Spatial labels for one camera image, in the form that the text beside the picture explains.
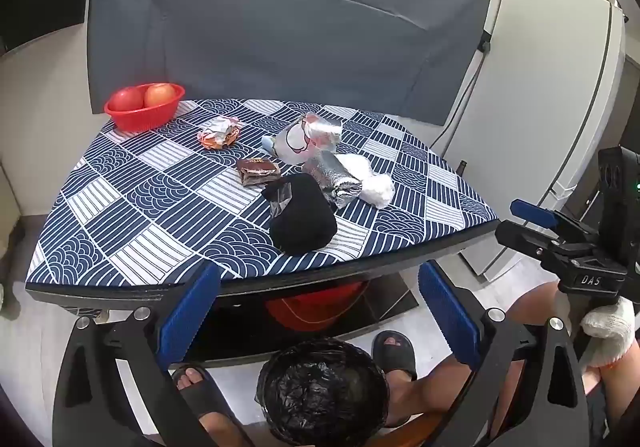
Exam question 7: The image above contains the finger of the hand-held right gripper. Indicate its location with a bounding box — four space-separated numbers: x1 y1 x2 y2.
495 220 597 274
510 200 599 249

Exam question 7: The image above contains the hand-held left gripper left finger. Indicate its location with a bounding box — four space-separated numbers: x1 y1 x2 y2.
52 259 256 447

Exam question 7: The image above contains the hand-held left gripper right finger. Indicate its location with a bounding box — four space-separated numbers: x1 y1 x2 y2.
417 261 591 447

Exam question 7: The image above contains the black cloth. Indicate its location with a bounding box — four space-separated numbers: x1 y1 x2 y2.
261 173 338 255

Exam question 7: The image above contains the bin with black bag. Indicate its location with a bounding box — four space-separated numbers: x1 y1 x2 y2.
256 338 391 447

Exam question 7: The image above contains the white plastic bag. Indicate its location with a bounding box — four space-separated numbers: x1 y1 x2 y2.
337 153 396 209

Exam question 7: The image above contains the brown snack wrapper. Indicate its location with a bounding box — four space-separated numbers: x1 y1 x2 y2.
236 158 281 186

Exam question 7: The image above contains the silver foil packet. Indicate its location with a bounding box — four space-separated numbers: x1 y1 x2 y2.
301 150 363 210

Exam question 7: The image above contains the orange white wrapper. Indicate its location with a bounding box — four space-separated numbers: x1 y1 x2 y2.
196 116 243 149

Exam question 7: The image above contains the clear cartoon print plastic cup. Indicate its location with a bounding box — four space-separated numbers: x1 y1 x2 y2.
272 113 343 164

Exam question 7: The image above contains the person's right forearm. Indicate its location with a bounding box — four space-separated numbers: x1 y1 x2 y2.
582 357 640 428

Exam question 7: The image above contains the person's right hand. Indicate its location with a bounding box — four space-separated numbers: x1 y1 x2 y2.
580 297 637 369

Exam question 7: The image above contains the black sandal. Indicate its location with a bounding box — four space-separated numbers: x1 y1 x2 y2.
170 361 251 433
371 330 419 382

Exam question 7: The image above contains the person's right leg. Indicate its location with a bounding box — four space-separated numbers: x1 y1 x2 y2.
374 277 563 429

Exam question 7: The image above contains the person's leg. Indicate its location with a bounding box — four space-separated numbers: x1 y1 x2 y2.
172 363 256 447
374 277 563 429

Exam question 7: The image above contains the person's left leg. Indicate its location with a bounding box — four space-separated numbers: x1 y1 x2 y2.
172 363 256 447

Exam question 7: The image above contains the white refrigerator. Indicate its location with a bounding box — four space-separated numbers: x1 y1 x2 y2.
445 0 629 279

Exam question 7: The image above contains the red bucket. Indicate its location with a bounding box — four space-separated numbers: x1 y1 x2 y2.
264 279 371 331

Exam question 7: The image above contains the red plastic basket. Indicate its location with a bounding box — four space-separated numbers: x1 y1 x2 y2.
104 83 186 132

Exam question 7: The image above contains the yellow red apple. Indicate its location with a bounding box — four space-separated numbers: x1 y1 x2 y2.
144 83 180 108

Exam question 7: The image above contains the black screen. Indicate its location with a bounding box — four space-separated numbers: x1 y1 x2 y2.
0 0 92 54

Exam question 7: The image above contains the black cable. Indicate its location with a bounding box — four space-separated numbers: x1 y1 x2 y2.
429 33 492 163

